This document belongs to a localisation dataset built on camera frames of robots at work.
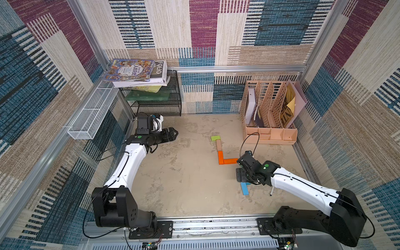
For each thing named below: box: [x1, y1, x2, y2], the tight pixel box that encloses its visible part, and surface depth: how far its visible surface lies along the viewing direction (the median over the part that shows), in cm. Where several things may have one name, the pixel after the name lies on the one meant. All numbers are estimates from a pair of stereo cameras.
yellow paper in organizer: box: [286, 95, 296, 115], surface depth 92 cm
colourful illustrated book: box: [102, 58, 156, 82], surface depth 83 cm
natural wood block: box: [215, 139, 223, 152], surface depth 104 cm
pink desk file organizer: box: [240, 80, 298, 146], surface depth 105 cm
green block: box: [210, 135, 221, 142], surface depth 110 cm
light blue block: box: [240, 181, 252, 196], surface depth 87 cm
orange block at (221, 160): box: [217, 150, 224, 165], surface depth 102 cm
